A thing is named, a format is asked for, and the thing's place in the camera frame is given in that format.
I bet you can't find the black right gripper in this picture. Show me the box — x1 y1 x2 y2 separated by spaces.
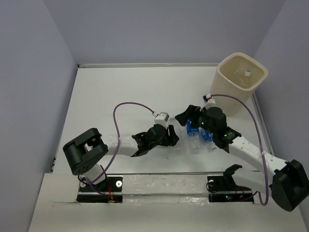
175 104 216 136

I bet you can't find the clear unlabelled bottle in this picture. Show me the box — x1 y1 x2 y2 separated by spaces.
169 117 189 157

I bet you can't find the blue label bottle row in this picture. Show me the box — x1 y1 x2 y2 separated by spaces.
200 129 217 151
239 70 252 88
186 120 201 154

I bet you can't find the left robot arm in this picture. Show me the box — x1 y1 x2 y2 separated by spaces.
63 124 180 192

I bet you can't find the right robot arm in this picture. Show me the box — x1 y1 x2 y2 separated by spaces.
175 105 309 212

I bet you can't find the beige plastic bin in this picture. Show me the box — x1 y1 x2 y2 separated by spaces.
209 52 268 116

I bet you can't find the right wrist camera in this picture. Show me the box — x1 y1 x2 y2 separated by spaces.
203 94 216 108

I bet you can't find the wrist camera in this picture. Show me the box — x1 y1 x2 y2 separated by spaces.
153 112 169 128
203 94 216 108

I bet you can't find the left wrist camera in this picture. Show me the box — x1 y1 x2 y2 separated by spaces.
153 112 169 128

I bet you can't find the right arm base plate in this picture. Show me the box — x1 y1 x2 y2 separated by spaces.
205 164 254 203

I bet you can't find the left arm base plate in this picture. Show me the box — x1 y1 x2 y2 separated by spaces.
77 175 123 203

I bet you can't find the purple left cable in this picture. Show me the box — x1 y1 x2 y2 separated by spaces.
84 101 157 189

